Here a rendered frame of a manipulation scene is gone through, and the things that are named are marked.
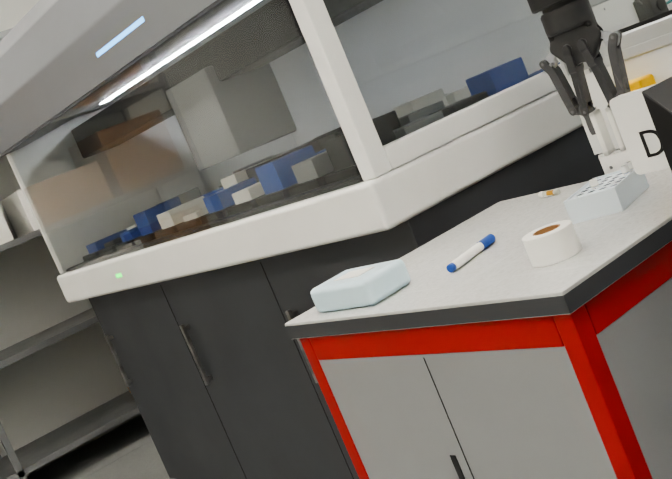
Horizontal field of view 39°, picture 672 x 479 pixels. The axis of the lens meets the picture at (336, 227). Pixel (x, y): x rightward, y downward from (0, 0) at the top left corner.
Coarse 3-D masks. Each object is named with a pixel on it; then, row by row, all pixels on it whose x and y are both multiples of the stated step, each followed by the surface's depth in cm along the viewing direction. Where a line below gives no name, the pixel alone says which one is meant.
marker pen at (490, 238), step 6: (492, 234) 156; (480, 240) 154; (486, 240) 154; (492, 240) 155; (474, 246) 152; (480, 246) 152; (486, 246) 154; (468, 252) 150; (474, 252) 151; (456, 258) 148; (462, 258) 148; (468, 258) 149; (450, 264) 146; (456, 264) 147; (462, 264) 148; (450, 270) 146
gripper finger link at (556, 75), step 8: (544, 64) 148; (552, 72) 148; (560, 72) 148; (552, 80) 148; (560, 80) 147; (560, 88) 148; (568, 88) 148; (560, 96) 148; (568, 96) 147; (568, 104) 148; (576, 104) 149; (576, 112) 147
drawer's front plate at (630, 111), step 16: (624, 96) 127; (640, 96) 125; (624, 112) 128; (640, 112) 126; (624, 128) 129; (640, 128) 127; (624, 144) 130; (640, 144) 128; (656, 144) 126; (640, 160) 129; (656, 160) 127
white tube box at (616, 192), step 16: (608, 176) 152; (624, 176) 146; (640, 176) 148; (576, 192) 148; (592, 192) 144; (608, 192) 140; (624, 192) 142; (640, 192) 146; (576, 208) 144; (592, 208) 143; (608, 208) 141; (624, 208) 140
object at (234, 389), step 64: (64, 0) 262; (128, 0) 228; (192, 0) 208; (320, 0) 187; (0, 64) 312; (64, 64) 266; (128, 64) 241; (320, 64) 188; (0, 128) 321; (448, 128) 201; (512, 128) 213; (576, 128) 226; (384, 192) 189; (448, 192) 199; (512, 192) 212; (128, 256) 285; (192, 256) 254; (256, 256) 230; (320, 256) 222; (384, 256) 204; (128, 320) 321; (192, 320) 285; (256, 320) 256; (128, 384) 337; (192, 384) 302; (256, 384) 270; (192, 448) 322; (256, 448) 286; (320, 448) 257
